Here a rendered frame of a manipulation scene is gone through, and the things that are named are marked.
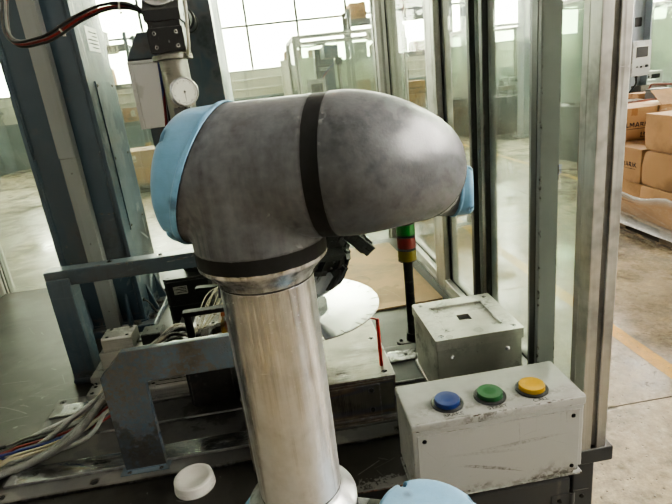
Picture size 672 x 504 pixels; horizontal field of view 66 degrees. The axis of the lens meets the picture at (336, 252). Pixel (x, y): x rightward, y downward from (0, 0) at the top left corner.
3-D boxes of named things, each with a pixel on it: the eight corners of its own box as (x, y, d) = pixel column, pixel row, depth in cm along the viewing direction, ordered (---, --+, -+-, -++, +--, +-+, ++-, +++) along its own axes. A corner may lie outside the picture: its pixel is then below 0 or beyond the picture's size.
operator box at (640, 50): (640, 103, 624) (645, 40, 602) (649, 103, 609) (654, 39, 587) (613, 107, 621) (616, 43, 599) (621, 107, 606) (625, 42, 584)
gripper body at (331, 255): (291, 254, 101) (311, 204, 95) (325, 251, 106) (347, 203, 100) (310, 281, 97) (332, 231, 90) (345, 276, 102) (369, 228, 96)
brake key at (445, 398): (455, 399, 84) (454, 388, 84) (464, 414, 81) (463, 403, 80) (431, 403, 84) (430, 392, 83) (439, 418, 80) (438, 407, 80)
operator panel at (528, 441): (548, 431, 95) (550, 360, 90) (583, 474, 85) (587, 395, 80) (400, 458, 93) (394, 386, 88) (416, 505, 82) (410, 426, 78)
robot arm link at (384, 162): (476, 52, 33) (472, 153, 81) (313, 72, 36) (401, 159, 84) (481, 231, 34) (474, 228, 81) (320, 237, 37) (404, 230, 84)
